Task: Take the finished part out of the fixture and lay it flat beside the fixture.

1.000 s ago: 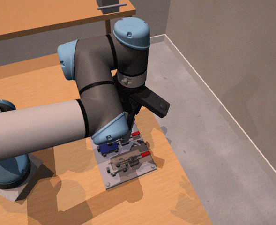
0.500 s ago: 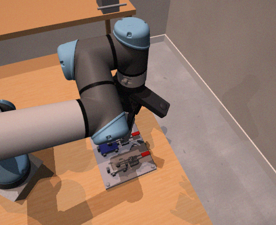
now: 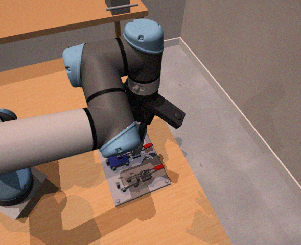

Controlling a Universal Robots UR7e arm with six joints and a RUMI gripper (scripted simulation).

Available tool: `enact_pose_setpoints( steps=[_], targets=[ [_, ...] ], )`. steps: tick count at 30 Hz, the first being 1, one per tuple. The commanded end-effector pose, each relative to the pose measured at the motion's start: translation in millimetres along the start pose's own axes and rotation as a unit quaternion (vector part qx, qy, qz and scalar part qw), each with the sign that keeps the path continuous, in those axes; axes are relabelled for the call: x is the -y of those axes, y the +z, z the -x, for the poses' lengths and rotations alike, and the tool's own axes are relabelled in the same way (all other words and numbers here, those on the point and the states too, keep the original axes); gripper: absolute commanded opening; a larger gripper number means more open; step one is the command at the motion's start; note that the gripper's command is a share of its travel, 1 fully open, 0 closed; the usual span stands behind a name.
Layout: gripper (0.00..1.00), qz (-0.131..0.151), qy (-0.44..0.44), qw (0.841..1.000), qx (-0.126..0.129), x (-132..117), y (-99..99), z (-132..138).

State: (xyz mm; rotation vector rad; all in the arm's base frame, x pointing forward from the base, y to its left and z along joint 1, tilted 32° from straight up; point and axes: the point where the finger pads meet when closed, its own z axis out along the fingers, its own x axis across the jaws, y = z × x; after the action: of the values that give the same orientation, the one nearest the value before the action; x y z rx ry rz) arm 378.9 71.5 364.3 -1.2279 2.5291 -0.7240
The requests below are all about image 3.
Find red-handled toggle clamp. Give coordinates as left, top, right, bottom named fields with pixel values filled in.
left=117, top=143, right=153, bottom=159

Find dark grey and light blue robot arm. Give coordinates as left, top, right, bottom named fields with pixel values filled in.
left=0, top=18, right=186, bottom=206

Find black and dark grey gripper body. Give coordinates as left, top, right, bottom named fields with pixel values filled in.
left=123, top=78, right=158, bottom=125

